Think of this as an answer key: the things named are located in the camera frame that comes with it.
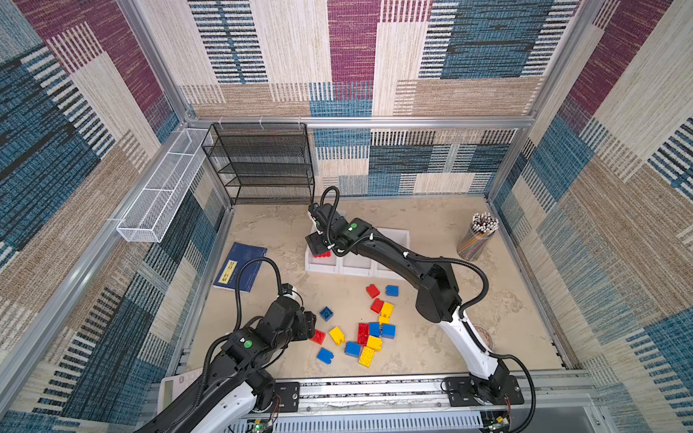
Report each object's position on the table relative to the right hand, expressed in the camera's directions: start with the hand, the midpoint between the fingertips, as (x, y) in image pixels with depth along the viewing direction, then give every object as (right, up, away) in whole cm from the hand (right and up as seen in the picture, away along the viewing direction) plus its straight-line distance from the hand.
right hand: (320, 240), depth 91 cm
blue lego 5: (+22, -28, -6) cm, 36 cm away
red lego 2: (+19, -21, -2) cm, 28 cm away
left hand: (-2, -21, -12) cm, 24 cm away
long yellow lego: (+14, -33, -12) cm, 38 cm away
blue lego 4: (+17, -27, -6) cm, 33 cm away
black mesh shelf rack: (-25, +30, +19) cm, 44 cm away
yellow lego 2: (+6, -28, -9) cm, 30 cm away
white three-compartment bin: (+12, -8, +1) cm, 15 cm away
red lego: (+18, -17, +3) cm, 25 cm away
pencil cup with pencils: (+52, +5, -4) cm, 53 cm away
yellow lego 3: (+17, -30, -10) cm, 36 cm away
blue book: (-32, -6, +12) cm, 34 cm away
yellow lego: (+21, -23, -4) cm, 31 cm away
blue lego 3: (+11, -33, -8) cm, 35 cm away
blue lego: (+24, -17, 0) cm, 29 cm away
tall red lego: (+14, -28, -8) cm, 32 cm away
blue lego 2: (+2, -33, -10) cm, 35 cm away
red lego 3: (0, -29, -8) cm, 30 cm away
